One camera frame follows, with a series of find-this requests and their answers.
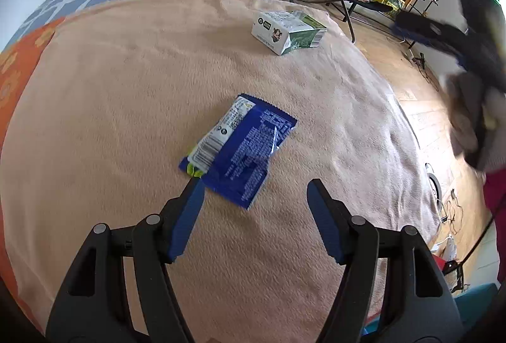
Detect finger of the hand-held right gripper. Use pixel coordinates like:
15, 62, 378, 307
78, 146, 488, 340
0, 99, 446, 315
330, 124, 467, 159
389, 11, 468, 64

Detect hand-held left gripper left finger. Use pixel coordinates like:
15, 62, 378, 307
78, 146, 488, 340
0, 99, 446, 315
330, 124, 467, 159
45, 176, 206, 343

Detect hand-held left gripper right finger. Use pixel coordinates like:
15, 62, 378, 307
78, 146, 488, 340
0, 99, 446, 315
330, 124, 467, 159
307, 178, 464, 343

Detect blue snack wrapper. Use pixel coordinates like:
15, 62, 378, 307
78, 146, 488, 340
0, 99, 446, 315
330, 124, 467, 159
179, 93, 298, 211

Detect person's right hand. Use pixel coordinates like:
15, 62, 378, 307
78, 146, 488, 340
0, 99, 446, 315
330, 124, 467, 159
441, 72, 506, 172

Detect beige fleece blanket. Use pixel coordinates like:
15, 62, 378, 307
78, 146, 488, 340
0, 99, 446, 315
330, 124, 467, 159
0, 0, 441, 343

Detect white green milk carton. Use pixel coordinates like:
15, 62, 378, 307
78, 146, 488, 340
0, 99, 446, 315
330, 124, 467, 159
251, 10, 329, 56

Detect teal plastic object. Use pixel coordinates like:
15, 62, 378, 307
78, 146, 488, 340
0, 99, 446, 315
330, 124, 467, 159
364, 283, 499, 343

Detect orange floral bed sheet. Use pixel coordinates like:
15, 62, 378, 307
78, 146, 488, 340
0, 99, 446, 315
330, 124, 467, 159
0, 16, 66, 333

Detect floor cables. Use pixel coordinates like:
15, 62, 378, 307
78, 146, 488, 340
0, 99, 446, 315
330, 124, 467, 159
438, 188, 464, 238

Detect black cable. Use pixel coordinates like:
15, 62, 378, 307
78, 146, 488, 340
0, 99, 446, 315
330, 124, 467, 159
445, 203, 506, 274

